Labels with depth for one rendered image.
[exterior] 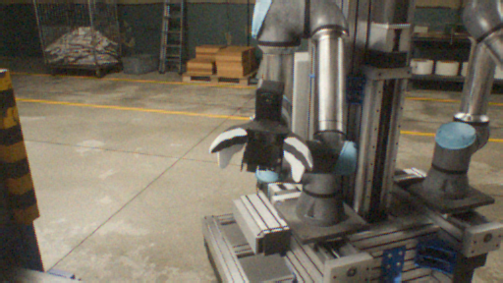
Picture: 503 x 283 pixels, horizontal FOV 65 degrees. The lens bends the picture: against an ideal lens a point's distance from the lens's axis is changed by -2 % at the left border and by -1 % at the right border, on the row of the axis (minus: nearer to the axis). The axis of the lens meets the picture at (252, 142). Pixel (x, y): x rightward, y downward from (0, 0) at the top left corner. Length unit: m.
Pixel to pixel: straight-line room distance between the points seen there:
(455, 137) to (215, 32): 6.90
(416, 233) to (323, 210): 0.38
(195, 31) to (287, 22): 7.16
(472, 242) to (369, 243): 0.31
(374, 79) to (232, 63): 5.65
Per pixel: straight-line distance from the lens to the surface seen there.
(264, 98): 0.66
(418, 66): 6.96
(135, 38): 8.83
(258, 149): 0.67
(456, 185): 1.48
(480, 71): 1.52
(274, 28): 1.04
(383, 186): 1.44
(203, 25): 8.09
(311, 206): 1.19
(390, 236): 1.38
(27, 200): 1.33
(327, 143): 0.87
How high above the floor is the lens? 1.46
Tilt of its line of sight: 21 degrees down
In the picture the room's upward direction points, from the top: straight up
